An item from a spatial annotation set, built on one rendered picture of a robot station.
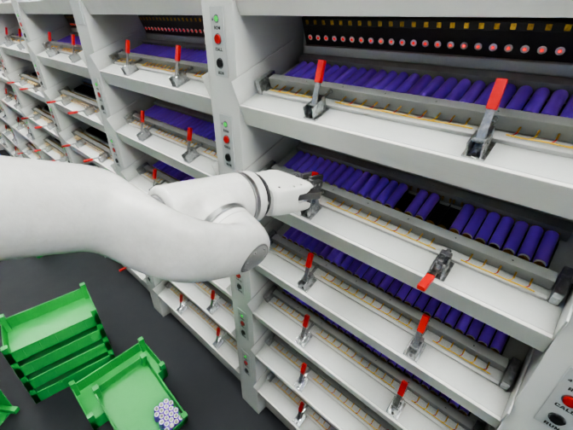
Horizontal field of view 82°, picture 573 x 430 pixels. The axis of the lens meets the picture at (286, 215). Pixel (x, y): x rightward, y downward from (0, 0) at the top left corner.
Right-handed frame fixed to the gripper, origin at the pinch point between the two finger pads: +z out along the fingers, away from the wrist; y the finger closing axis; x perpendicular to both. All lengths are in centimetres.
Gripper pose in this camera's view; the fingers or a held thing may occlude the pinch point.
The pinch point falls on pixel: (310, 182)
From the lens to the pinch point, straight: 65.1
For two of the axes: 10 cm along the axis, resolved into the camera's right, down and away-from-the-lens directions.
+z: 6.7, -2.2, 7.1
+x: 1.2, -9.1, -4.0
